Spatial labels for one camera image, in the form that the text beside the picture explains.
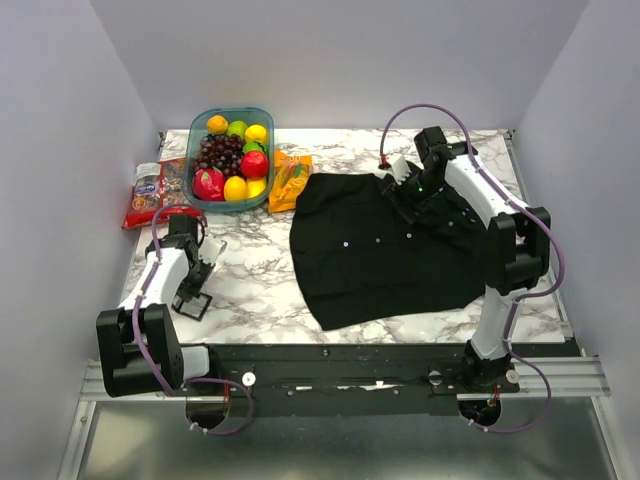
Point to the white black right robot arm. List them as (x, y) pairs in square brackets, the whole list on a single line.
[(450, 185)]

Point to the green lime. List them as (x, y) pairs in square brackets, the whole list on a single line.
[(254, 146)]

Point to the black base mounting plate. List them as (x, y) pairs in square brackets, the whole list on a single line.
[(412, 400)]

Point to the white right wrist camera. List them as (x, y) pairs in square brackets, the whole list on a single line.
[(403, 171)]

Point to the red candy bag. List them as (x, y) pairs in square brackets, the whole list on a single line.
[(157, 185)]

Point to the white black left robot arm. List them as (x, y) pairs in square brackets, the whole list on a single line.
[(138, 344)]

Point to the pink dragon fruit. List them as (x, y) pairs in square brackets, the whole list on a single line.
[(208, 185)]

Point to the clear teal fruit container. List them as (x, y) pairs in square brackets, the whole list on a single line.
[(250, 115)]

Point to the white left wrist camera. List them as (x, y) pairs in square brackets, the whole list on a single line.
[(211, 249)]

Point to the red apple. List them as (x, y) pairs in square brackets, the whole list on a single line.
[(254, 164)]

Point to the green apple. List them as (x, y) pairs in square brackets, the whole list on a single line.
[(237, 128)]

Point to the small orange fruit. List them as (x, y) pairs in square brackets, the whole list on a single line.
[(235, 189)]

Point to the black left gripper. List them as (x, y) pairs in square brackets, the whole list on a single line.
[(187, 292)]

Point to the dark purple grape bunch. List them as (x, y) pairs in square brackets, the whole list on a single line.
[(221, 152)]

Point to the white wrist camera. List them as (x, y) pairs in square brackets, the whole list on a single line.
[(211, 249), (403, 171)]

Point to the small yellow fruit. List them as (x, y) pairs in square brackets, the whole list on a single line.
[(255, 187)]

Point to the yellow lemon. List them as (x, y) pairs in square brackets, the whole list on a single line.
[(256, 133)]

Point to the black button shirt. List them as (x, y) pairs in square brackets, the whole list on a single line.
[(357, 259)]

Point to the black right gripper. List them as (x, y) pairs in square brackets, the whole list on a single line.
[(396, 194)]

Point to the orange snack packet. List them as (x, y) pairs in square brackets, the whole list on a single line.
[(291, 174)]

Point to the aluminium frame rail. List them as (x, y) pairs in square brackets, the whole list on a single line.
[(562, 377)]

